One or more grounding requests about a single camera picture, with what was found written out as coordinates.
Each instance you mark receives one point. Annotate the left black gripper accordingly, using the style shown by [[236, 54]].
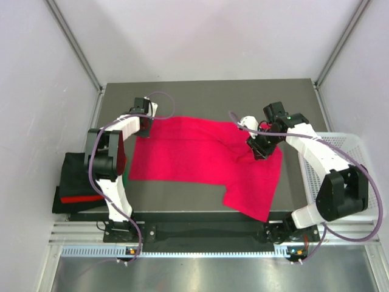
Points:
[[144, 134]]

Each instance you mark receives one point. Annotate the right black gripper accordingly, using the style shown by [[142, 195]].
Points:
[[260, 152]]

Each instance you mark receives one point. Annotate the red t shirt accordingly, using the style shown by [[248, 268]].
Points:
[[193, 150]]

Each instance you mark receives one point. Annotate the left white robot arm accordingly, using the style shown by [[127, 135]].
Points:
[[105, 161]]

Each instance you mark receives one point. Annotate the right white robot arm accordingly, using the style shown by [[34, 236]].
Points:
[[344, 188]]

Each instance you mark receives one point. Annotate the folded black shirt stack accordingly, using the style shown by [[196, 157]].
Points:
[[74, 192]]

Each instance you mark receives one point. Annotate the white perforated plastic basket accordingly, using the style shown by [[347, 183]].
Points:
[[355, 148]]

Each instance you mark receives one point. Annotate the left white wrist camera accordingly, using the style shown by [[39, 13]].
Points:
[[152, 108]]

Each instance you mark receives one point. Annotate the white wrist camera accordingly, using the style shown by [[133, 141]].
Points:
[[152, 108], [250, 124]]

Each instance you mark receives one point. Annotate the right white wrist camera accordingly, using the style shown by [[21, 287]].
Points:
[[250, 124]]

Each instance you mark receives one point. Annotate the left aluminium frame post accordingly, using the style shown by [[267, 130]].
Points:
[[72, 41]]

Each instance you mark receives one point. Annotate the aluminium frame post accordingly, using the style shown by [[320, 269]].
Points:
[[72, 41], [350, 27]]

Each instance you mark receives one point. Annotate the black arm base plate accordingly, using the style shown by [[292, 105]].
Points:
[[215, 232]]

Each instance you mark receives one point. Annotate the slotted grey cable duct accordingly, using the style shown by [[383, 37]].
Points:
[[126, 252]]

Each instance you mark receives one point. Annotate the right aluminium frame post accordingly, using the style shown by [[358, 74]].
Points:
[[350, 27]]

